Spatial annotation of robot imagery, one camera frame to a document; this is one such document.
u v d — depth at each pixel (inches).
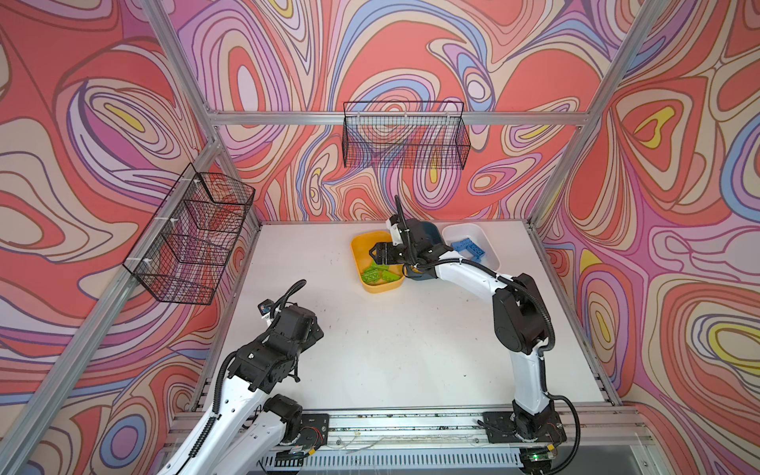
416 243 28.5
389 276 39.4
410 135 37.7
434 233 43.2
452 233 44.6
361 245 42.2
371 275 39.9
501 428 28.7
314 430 28.4
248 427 23.4
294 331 21.5
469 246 42.9
